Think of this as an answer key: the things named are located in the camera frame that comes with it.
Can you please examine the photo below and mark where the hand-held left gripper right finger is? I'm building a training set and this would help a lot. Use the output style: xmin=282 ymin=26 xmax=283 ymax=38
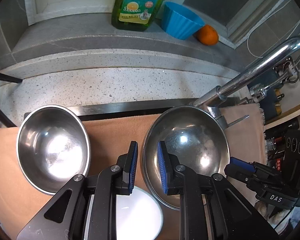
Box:
xmin=157 ymin=141 xmax=280 ymax=240

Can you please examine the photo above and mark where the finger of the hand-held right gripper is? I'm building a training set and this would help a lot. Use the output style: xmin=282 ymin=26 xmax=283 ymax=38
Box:
xmin=224 ymin=156 xmax=259 ymax=183

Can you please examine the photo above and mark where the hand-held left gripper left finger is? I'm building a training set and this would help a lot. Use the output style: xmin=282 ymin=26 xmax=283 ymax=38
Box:
xmin=16 ymin=141 xmax=139 ymax=240

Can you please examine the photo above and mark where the large stainless steel bowl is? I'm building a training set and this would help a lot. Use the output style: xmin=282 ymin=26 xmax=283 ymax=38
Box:
xmin=142 ymin=106 xmax=230 ymax=210

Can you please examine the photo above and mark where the beige fringed towel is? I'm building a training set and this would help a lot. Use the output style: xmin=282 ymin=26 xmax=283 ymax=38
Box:
xmin=219 ymin=102 xmax=267 ymax=205

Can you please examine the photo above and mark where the orange table mat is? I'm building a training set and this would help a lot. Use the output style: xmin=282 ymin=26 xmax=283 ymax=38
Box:
xmin=0 ymin=114 xmax=243 ymax=240

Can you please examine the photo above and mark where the fuzzy beige garment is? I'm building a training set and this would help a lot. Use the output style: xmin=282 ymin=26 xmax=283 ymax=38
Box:
xmin=255 ymin=200 xmax=290 ymax=230

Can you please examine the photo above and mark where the white ceramic bowl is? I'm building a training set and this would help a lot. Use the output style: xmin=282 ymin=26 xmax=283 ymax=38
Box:
xmin=86 ymin=187 xmax=164 ymax=240

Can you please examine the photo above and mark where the steel sink rim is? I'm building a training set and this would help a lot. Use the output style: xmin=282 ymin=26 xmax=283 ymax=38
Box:
xmin=24 ymin=97 xmax=240 ymax=122

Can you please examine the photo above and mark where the wooden shelf board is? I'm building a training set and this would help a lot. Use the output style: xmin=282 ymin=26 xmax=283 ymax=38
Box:
xmin=264 ymin=105 xmax=300 ymax=127

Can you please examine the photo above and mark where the red steel-lined bowl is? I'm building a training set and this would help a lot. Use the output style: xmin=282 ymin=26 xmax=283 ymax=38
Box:
xmin=16 ymin=104 xmax=91 ymax=196

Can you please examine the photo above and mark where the chrome faucet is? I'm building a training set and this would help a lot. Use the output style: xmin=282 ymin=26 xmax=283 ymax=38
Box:
xmin=192 ymin=35 xmax=300 ymax=132

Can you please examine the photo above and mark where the orange fruit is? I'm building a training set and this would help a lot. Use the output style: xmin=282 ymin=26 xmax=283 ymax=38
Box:
xmin=196 ymin=24 xmax=219 ymax=46

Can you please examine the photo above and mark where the blue ribbed cup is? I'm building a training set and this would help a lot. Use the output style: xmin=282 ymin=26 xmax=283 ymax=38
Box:
xmin=161 ymin=1 xmax=206 ymax=40

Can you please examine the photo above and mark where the black tripod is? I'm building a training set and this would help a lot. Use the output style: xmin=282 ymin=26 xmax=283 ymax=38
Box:
xmin=0 ymin=70 xmax=22 ymax=84

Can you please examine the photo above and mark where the green dish soap bottle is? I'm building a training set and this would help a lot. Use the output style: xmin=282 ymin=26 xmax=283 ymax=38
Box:
xmin=111 ymin=0 xmax=174 ymax=32

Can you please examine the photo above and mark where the metal flexible hose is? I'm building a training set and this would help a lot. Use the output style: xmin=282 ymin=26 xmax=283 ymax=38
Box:
xmin=249 ymin=62 xmax=300 ymax=103

